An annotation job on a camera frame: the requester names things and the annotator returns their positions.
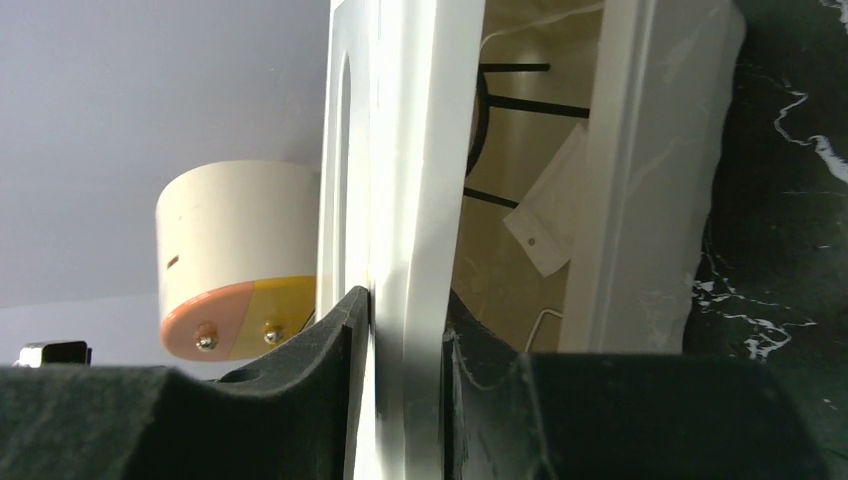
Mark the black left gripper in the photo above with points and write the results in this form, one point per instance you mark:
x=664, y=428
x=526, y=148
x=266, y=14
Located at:
x=290, y=414

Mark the white bin lid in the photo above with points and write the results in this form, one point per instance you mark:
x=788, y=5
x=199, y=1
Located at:
x=399, y=101

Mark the white plastic bin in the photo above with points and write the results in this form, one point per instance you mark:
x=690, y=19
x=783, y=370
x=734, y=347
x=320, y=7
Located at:
x=651, y=82

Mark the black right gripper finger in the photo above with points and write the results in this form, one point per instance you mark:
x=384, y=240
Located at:
x=519, y=415

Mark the round white drawer cabinet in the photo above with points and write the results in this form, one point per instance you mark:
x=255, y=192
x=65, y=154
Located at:
x=236, y=255

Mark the white paper packet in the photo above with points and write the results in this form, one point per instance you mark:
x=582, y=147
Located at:
x=545, y=221

